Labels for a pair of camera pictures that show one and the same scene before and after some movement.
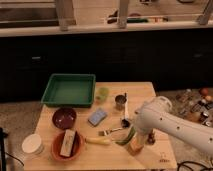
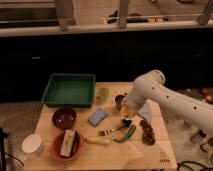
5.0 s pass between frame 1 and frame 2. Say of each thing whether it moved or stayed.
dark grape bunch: stayed
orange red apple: moved
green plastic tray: stayed
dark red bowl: stayed
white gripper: moved
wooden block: stayed
